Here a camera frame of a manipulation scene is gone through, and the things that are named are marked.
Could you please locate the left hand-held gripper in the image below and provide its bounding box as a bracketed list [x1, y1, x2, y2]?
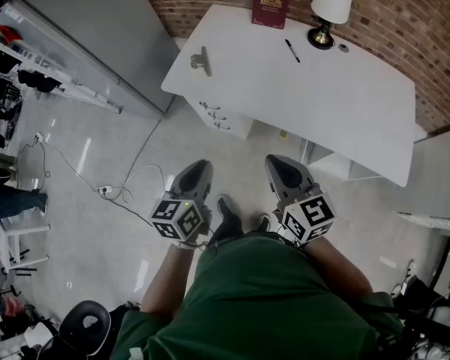
[149, 159, 214, 242]

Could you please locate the grey partition panel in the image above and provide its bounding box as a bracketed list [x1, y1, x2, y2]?
[14, 0, 181, 118]
[393, 125, 450, 221]

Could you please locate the person's right shoe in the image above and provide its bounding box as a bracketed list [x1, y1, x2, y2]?
[255, 214, 273, 234]

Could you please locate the person's shoe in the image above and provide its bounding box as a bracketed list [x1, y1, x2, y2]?
[216, 196, 245, 242]
[255, 214, 273, 234]

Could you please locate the white striped sneaker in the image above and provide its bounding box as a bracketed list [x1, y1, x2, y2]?
[403, 259, 419, 281]

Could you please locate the red cloth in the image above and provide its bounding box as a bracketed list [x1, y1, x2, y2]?
[0, 24, 23, 45]

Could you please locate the black office chair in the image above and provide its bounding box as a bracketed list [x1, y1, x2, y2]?
[58, 300, 112, 356]

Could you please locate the white stool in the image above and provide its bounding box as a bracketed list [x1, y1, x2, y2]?
[0, 215, 52, 273]

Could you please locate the person's left forearm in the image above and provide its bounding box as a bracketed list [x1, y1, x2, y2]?
[139, 241, 207, 324]

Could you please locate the black garment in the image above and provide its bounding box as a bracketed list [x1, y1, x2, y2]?
[16, 69, 63, 94]

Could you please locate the person's right forearm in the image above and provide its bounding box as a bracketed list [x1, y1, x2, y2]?
[301, 236, 374, 300]

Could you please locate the silver metal bulldog clip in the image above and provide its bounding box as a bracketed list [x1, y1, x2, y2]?
[190, 46, 214, 77]

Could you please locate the white drawer cabinet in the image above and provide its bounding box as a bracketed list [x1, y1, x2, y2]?
[185, 97, 256, 141]

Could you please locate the black equipment pile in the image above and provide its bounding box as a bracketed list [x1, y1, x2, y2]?
[391, 275, 450, 360]

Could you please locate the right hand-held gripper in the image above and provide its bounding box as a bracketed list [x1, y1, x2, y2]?
[265, 154, 338, 246]

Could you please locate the white cable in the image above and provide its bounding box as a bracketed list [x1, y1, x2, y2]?
[108, 163, 166, 205]

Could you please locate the white metal rack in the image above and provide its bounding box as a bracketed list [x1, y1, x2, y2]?
[0, 1, 123, 115]

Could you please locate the black pen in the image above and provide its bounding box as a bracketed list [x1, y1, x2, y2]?
[284, 38, 302, 64]

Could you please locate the person's green shirt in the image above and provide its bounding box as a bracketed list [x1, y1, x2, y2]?
[110, 232, 404, 360]

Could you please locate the black cable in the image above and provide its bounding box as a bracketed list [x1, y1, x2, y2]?
[18, 140, 155, 227]

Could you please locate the person's left shoe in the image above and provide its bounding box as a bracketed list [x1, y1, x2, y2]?
[216, 196, 245, 242]

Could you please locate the white wrist strap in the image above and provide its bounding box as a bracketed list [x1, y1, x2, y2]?
[171, 239, 198, 251]

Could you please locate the maroon hardcover book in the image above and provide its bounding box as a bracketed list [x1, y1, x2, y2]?
[251, 0, 292, 30]

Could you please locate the grey cable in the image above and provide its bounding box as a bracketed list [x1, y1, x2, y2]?
[121, 116, 164, 191]

